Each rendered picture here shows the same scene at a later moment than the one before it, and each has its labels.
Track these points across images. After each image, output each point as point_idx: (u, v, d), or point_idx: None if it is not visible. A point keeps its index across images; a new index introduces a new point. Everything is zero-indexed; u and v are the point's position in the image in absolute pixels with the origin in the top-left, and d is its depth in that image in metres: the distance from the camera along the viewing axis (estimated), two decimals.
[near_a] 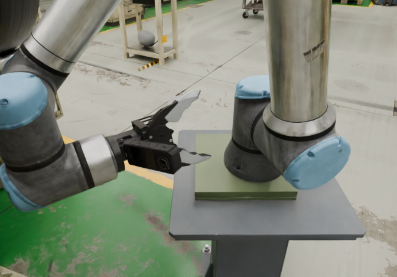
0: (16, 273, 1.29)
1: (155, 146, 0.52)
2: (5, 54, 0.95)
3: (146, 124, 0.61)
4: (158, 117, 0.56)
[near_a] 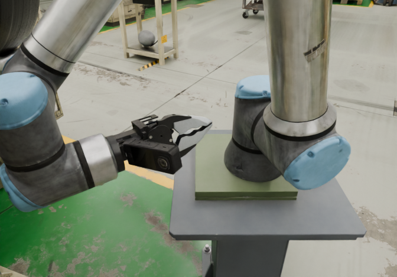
0: (16, 273, 1.29)
1: (155, 146, 0.52)
2: (5, 54, 0.95)
3: (146, 124, 0.61)
4: (169, 118, 0.57)
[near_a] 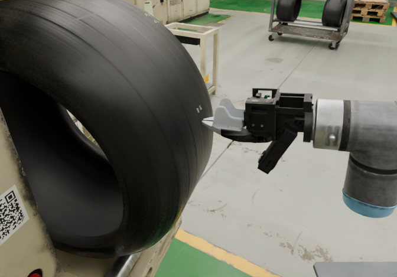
0: None
1: None
2: None
3: None
4: None
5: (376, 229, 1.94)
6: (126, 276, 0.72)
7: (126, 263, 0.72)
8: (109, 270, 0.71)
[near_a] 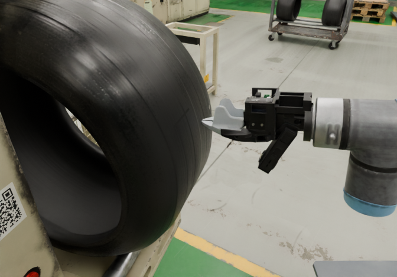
0: None
1: None
2: None
3: None
4: None
5: (376, 228, 1.94)
6: None
7: (127, 271, 0.73)
8: (120, 273, 0.69)
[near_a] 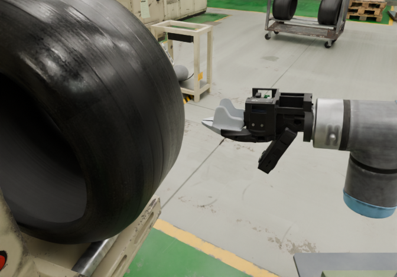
0: None
1: None
2: None
3: None
4: None
5: (364, 224, 1.95)
6: (87, 250, 0.72)
7: None
8: (93, 269, 0.72)
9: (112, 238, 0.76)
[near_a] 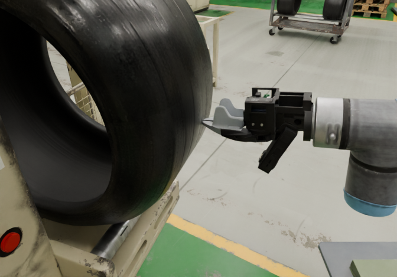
0: None
1: None
2: None
3: (264, 98, 0.58)
4: None
5: (380, 217, 1.89)
6: (120, 243, 0.66)
7: (110, 230, 0.66)
8: None
9: None
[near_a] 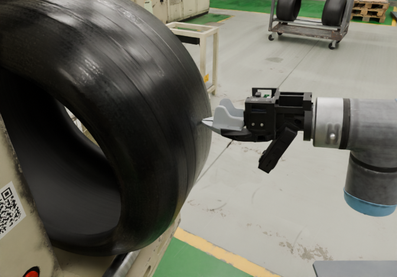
0: None
1: None
2: None
3: None
4: None
5: (376, 228, 1.94)
6: (123, 267, 0.71)
7: (113, 258, 0.72)
8: None
9: (136, 255, 0.77)
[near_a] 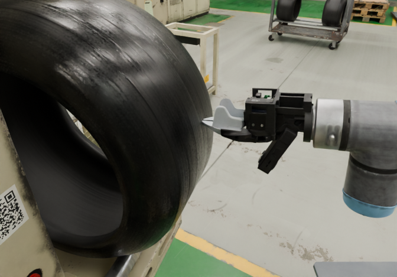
0: None
1: None
2: None
3: (264, 98, 0.58)
4: None
5: (376, 229, 1.94)
6: (126, 276, 0.72)
7: (126, 264, 0.72)
8: (109, 270, 0.70)
9: None
